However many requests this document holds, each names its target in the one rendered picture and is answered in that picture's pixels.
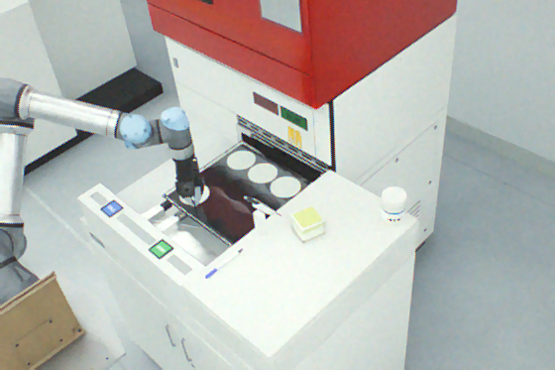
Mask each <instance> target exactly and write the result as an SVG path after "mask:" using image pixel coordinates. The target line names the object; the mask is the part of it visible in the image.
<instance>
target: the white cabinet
mask: <svg viewBox="0 0 555 370"><path fill-rule="evenodd" d="M81 222H82V224H83V227H84V228H85V230H86V235H87V237H88V239H89V241H90V244H91V246H92V247H93V250H94V252H95V254H96V258H97V260H98V263H99V265H100V267H101V269H102V271H103V273H104V276H105V277H106V279H107V284H108V286H109V288H110V290H111V292H112V295H113V296H114V299H115V301H116V303H117V306H118V309H119V312H120V314H121V315H122V317H123V319H124V321H125V323H126V325H127V327H128V330H129V333H130V336H131V338H132V339H133V340H134V341H135V342H137V343H138V344H139V345H140V347H141V348H142V349H143V350H144V351H146V352H147V353H148V354H149V355H150V357H151V358H152V359H153V360H155V361H156V362H157V363H158V364H159V365H160V367H161V368H162V369H164V370H254V369H252V368H251V367H250V366H248V365H247V364H246V363H245V362H244V361H243V360H242V359H241V358H240V357H237V356H236V355H235V353H234V352H233V351H232V350H230V349H228V348H227V347H226V346H225V345H224V344H223V343H222V342H221V341H220V340H219V339H217V338H215V337H214V335H213V334H212V333H211V332H210V331H208V330H206V329H205V328H204V327H203V325H201V324H200V323H199V322H198V321H197V320H195V319H193V317H192V316H189V315H188V314H187V313H186V312H185V311H183V310H182V309H181V308H180V307H179V306H177V305H176V304H175V303H174V302H173V301H172V300H170V299H169V298H168V297H167V296H166V295H165V294H164V293H163V292H162V291H160V290H159V289H158V288H157V287H155V286H154V285H153V284H152V282H151V281H149V280H147V279H146V278H145V277H144V276H143V275H142V273H140V272H139V271H138V270H136V269H135V268H134V267H132V265H131V264H130V263H129V262H128V261H127V260H125V259H123V257H122V256H121V255H120V254H118V253H117V252H116V251H115V250H114V249H113V248H111V247H110V246H109V245H108V244H107V243H106V242H105V241H104V240H103V239H102V238H100V237H99V236H98V235H97V234H95V232H94V231H93V230H92V229H91V228H90V227H87V226H86V224H85V223H84V222H83V221H81ZM414 260H415V251H414V252H413V253H412V254H411V255H410V256H409V258H408V259H407V260H406V261H404V262H403V263H402V264H401V265H400V266H399V267H398V269H397V270H396V271H394V272H393V273H392V274H391V275H390V276H389V277H388V278H387V279H386V280H385V281H384V282H382V283H381V284H380V285H379V287H378V288H377V289H376V290H375V291H374V292H372V293H371V294H370V295H369V296H368V298H367V299H366V300H365V301H364V302H362V303H361V304H360V305H359V306H358V307H357V309H356V310H355V311H353V312H352V313H351V314H350V315H348V316H347V318H346V319H345V320H344V321H342V322H341V323H340V324H339V325H338V326H337V327H336V329H335V330H334V331H332V332H331V333H330V334H329V335H328V336H327V337H326V338H325V340H323V341H322V342H321V343H320V344H319V345H318V346H317V347H316V348H315V349H314V350H313V351H312V352H311V353H310V354H309V355H307V356H306V357H305V358H304V359H303V360H302V361H301V362H300V363H299V364H298V365H297V366H295V367H294V369H293V370H404V360H405V351H406V340H407V331H408V321H409V311H410V301H411V290H412V280H413V270H414Z"/></svg>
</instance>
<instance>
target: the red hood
mask: <svg viewBox="0 0 555 370"><path fill-rule="evenodd" d="M147 2H148V5H147V7H148V11H149V14H150V18H151V21H152V25H153V28H154V31H156V32H158V33H160V34H162V35H164V36H167V37H169V38H171V39H173V40H174V41H177V42H179V43H181V44H184V45H186V46H188V47H190V48H192V49H193V50H195V51H197V52H199V53H202V54H204V55H206V56H208V57H210V58H212V59H213V60H215V61H217V62H221V63H223V64H225V65H227V66H229V67H231V68H232V69H234V70H237V71H239V72H241V73H242V74H244V75H246V76H248V77H250V78H252V79H253V80H258V81H260V82H262V83H263V84H265V85H267V86H269V87H271V88H273V89H274V90H276V91H280V92H282V93H284V94H285V95H287V96H289V97H291V98H293V99H295V100H296V101H300V102H302V103H304V104H306V105H308V106H309V107H311V108H313V109H315V110H318V109H319V108H320V107H321V106H322V105H324V104H325V103H327V102H329V101H330V100H331V99H333V98H334V97H336V96H337V95H338V94H340V92H343V91H344V90H346V89H347V88H349V87H350V86H351V85H352V84H353V83H355V82H358V81H359V80H360V79H361V78H362V77H364V76H365V75H367V74H368V73H370V72H371V71H373V70H374V69H375V68H377V67H378V66H380V64H382V63H384V62H386V61H388V60H389V58H391V57H392V56H395V55H396V54H397V53H398V52H400V51H401V50H403V49H404V48H405V47H407V46H409V45H410V44H411V43H413V42H414V41H415V40H416V39H419V38H420V37H422V36H423V35H424V34H425V33H426V32H428V31H431V30H432V29H433V28H434V27H435V26H437V25H438V24H440V23H441V22H443V21H444V20H446V19H447V18H448V17H449V16H450V15H453V14H455V13H456V8H457V0H147Z"/></svg>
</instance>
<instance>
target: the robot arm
mask: <svg viewBox="0 0 555 370"><path fill-rule="evenodd" d="M36 119H38V120H42V121H43V120H46V121H49V122H53V123H56V124H59V125H63V126H67V127H70V128H74V129H81V130H85V131H88V132H92V133H95V134H99V135H102V136H106V137H114V138H117V139H120V140H124V143H125V146H126V147H127V148H128V149H140V148H142V147H152V146H157V145H161V144H166V143H167V147H166V149H167V150H169V152H170V156H171V157H172V160H173V161H174V162H175V172H176V182H175V185H176V190H177V194H178V195H179V196H180V197H181V198H182V199H184V200H186V201H187V203H189V204H190V205H192V206H197V205H198V202H199V201H200V200H201V197H202V195H203V192H204V189H205V186H204V180H203V178H200V177H199V168H198V163H197V157H195V153H194V152H195V148H194V145H193V141H192V138H191V134H190V130H189V123H188V121H187V120H188V118H187V115H186V113H185V111H184V110H183V109H181V108H178V107H171V108H169V109H168V110H165V111H164V112H163V113H162V115H161V118H159V119H155V120H149V121H148V120H147V119H146V118H145V117H144V116H140V115H137V114H133V115H131V114H128V113H123V112H121V111H117V110H113V109H110V108H106V107H104V108H103V107H99V106H95V105H92V104H88V103H85V102H81V101H78V100H70V99H67V98H63V97H60V96H57V95H54V94H50V93H46V92H39V91H36V90H34V88H33V87H32V86H31V85H30V84H24V83H21V82H18V81H17V80H15V79H13V78H10V77H0V306H2V305H3V304H5V303H7V302H8V301H10V300H11V299H13V297H15V296H16V295H17V296H18V295H19V294H20V293H21V292H23V291H24V290H26V289H27V288H28V287H30V286H31V285H33V284H34V283H35V282H36V281H38V280H39V278H38V277H37V276H36V275H35V274H34V273H33V272H32V271H30V270H28V269H26V267H24V266H23V265H22V264H20V263H19V261H18V260H20V259H21V258H22V257H23V255H24V254H25V251H26V248H27V238H26V235H25V234H24V221H23V218H22V217H21V216H20V211H21V202H22V185H23V176H24V167H25V159H26V150H27V141H28V136H29V135H30V133H31V132H32V131H34V125H35V121H36ZM194 159H196V161H193V160H194ZM192 197H194V200H192Z"/></svg>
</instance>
